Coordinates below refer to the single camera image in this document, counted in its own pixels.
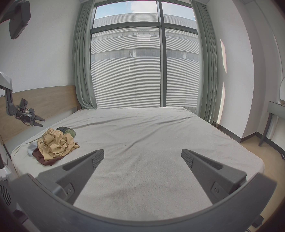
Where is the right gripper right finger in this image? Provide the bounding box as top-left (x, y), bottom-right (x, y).
top-left (181, 149), bottom-right (247, 205)

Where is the window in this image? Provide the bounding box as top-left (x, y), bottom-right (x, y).
top-left (90, 0), bottom-right (201, 110)

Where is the grey small table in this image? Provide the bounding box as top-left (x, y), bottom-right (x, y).
top-left (258, 100), bottom-right (285, 147)

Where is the pile of clothes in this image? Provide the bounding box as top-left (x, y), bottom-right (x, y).
top-left (27, 127), bottom-right (80, 166)

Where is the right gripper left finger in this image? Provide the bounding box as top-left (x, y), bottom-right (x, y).
top-left (38, 149), bottom-right (105, 205)

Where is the bed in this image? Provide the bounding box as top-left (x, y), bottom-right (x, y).
top-left (0, 85), bottom-right (265, 219)

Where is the grey-green curtain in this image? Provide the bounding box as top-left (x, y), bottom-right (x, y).
top-left (190, 0), bottom-right (221, 124)
top-left (73, 0), bottom-right (97, 110)

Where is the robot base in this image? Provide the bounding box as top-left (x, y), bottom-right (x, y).
top-left (0, 120), bottom-right (30, 228)

